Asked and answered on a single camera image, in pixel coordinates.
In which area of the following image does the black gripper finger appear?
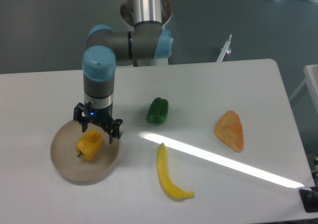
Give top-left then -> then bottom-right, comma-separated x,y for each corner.
73,103 -> 90,132
103,119 -> 123,144

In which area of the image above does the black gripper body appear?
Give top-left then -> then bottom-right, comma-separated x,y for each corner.
84,104 -> 113,130

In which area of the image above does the yellow bell pepper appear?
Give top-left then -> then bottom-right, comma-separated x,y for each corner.
76,130 -> 103,161

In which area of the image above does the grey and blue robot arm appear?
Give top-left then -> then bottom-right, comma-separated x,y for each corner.
73,0 -> 172,140

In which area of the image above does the beige round plate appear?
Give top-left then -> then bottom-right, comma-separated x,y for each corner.
50,120 -> 120,185

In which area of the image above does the green bell pepper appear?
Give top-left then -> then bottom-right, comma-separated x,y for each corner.
146,97 -> 169,125

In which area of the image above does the long yellow chili pepper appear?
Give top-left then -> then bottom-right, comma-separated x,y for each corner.
157,143 -> 195,201

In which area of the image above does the orange pepper slice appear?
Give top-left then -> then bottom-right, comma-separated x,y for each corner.
214,110 -> 243,152

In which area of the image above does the black device at table edge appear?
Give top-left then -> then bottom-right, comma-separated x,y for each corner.
299,186 -> 318,213

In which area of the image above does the white right base bracket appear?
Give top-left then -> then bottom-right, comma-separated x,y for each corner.
216,34 -> 232,63

